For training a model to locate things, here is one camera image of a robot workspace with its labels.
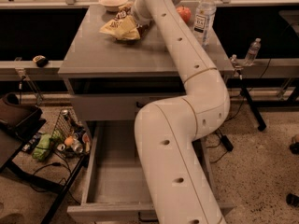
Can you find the closed grey upper drawer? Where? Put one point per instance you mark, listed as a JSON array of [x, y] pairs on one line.
[[94, 107]]

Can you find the black tape measure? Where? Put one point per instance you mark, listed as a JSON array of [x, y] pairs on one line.
[[40, 61]]

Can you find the brown chip bag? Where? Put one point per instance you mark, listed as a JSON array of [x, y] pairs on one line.
[[123, 13]]

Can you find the small clear water bottle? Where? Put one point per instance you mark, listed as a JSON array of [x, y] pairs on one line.
[[252, 52]]

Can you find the yellow chip bag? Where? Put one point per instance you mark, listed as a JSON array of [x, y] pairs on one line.
[[122, 29]]

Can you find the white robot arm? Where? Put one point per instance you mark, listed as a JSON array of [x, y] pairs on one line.
[[165, 129]]

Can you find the black power adapter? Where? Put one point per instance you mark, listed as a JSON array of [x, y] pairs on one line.
[[227, 143]]

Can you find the white bowl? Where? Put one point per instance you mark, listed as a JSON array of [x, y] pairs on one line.
[[112, 5]]

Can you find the green bag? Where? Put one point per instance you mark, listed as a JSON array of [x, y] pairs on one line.
[[46, 145]]

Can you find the open grey bottom drawer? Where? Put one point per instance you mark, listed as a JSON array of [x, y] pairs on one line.
[[116, 190]]

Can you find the black side table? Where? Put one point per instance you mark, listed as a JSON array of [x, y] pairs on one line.
[[10, 146]]

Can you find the grey drawer cabinet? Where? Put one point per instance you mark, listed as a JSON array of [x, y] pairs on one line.
[[95, 56]]

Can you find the wire basket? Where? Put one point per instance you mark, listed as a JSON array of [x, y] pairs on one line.
[[70, 128]]

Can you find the silver soda can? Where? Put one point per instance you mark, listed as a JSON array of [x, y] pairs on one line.
[[77, 146]]

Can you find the red apple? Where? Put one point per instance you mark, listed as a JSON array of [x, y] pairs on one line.
[[184, 13]]

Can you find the large clear water bottle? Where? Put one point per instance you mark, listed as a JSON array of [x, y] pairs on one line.
[[203, 21]]

